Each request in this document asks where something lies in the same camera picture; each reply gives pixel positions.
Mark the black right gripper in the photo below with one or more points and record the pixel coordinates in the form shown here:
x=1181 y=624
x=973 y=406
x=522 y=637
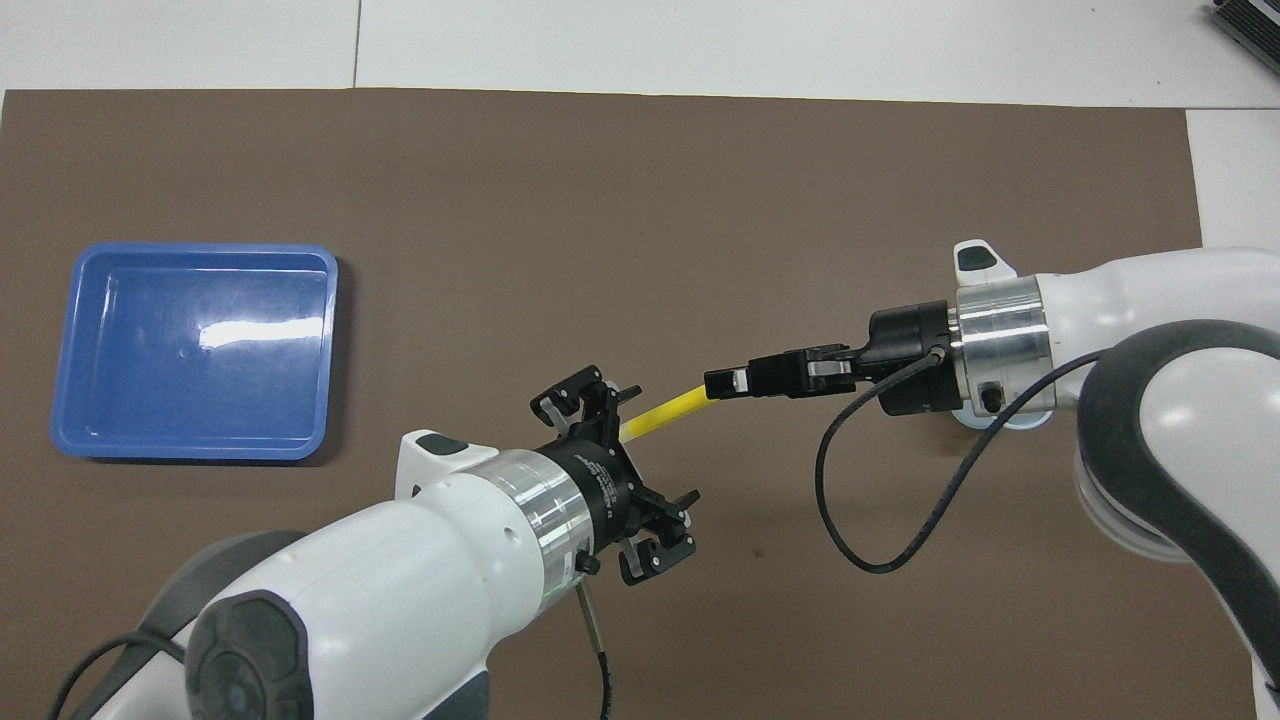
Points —
x=915 y=360

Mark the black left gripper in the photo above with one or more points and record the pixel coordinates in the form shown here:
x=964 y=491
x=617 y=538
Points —
x=600 y=490

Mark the yellow pen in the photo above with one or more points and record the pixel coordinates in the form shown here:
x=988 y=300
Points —
x=665 y=410

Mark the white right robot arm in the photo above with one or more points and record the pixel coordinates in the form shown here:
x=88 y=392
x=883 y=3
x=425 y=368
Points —
x=1150 y=300

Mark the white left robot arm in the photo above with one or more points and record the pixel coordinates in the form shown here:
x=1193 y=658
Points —
x=400 y=580

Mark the blue plastic tray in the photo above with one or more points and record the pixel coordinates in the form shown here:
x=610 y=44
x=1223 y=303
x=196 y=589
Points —
x=200 y=400

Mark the brown table mat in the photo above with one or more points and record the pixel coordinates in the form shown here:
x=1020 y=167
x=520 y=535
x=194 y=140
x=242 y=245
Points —
x=640 y=250

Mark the clear plastic cup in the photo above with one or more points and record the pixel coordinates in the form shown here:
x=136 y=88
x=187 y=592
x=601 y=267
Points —
x=1000 y=422

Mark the grey ribbed device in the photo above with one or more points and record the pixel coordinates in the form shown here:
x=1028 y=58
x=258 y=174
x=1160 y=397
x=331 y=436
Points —
x=1250 y=25

